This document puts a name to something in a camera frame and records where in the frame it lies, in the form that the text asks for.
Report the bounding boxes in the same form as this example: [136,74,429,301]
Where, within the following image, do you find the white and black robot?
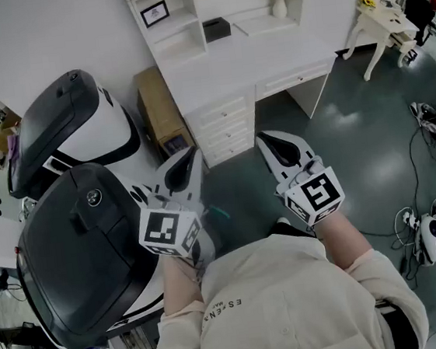
[5,155,175,349]
[0,62,148,201]

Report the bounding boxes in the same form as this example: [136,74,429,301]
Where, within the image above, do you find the wide white desk drawer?
[253,62,333,101]

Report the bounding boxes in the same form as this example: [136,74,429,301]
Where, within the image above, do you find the black tissue box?
[201,15,233,44]

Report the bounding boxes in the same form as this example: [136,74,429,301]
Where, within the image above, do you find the small white desk drawer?
[194,96,251,126]
[202,134,258,163]
[199,115,254,144]

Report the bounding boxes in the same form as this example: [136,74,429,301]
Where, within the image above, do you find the white desk with hutch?
[119,0,349,178]

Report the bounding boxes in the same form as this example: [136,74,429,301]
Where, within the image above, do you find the white vase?
[270,0,289,20]

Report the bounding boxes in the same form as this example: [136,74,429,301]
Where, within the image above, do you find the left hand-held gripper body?
[132,178,214,263]

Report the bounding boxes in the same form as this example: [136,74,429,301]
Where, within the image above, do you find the teal strap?
[204,202,232,223]

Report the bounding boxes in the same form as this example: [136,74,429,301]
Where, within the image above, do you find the person's black trousers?
[267,216,320,245]

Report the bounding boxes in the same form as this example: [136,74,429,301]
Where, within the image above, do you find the white power strip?
[400,208,421,232]

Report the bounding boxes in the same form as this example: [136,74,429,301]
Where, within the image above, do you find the brown wooden cabinet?
[131,62,199,164]

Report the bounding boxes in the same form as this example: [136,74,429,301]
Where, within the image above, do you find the light wooden desk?
[0,96,27,157]

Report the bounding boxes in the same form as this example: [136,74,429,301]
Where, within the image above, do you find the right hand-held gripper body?
[272,153,349,231]

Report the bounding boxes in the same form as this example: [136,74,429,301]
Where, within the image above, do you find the black floor cable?
[402,125,436,211]

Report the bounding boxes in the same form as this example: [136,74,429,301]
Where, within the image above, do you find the white round floor device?
[410,211,436,268]

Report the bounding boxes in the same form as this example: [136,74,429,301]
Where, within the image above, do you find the person's cream shirt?
[138,217,434,349]

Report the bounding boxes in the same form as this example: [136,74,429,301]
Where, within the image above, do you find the black and white floor device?
[409,99,436,153]

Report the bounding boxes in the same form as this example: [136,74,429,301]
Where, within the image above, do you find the person's left forearm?
[158,250,208,317]

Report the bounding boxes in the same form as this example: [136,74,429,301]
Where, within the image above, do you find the white stool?
[393,37,422,69]

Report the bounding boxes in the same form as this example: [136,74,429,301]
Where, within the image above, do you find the black picture frame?
[138,0,172,30]

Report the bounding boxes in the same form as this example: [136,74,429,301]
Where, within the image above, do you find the person's right forearm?
[310,202,375,277]

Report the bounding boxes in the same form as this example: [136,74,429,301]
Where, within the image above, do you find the white dressing table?
[336,0,426,85]

